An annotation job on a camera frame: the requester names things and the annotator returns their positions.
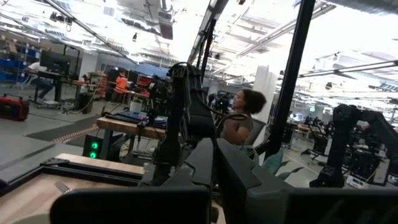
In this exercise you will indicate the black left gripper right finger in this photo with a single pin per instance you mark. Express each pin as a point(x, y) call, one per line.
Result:
point(245, 193)

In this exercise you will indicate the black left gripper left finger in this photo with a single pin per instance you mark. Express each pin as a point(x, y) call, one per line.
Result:
point(202, 168)

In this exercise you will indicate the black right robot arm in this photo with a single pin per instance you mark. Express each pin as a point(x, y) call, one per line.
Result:
point(192, 118)

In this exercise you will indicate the black background robot arm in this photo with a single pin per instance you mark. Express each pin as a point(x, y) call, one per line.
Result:
point(342, 140)
point(160, 96)

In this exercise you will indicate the teal succulent in white pot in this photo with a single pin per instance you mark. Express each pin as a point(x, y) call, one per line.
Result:
point(273, 161)

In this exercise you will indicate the person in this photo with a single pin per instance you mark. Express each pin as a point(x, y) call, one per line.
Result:
point(239, 124)
point(38, 79)
point(120, 85)

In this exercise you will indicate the grey office chair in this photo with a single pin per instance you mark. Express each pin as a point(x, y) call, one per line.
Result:
point(256, 132)

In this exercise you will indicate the wooden workbench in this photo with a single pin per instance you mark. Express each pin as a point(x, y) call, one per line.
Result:
point(127, 127)

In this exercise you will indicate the black box with green lights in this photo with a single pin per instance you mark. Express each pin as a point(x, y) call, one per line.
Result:
point(92, 146)

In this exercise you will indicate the black waste bin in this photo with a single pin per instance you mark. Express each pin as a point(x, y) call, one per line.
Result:
point(85, 103)

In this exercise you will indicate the black desk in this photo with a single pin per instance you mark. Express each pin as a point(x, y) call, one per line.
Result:
point(56, 76)

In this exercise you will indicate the black computer monitor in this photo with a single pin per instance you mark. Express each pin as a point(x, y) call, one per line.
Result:
point(55, 62)

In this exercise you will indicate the red tool case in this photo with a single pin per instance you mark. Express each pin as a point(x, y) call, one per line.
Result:
point(14, 108)

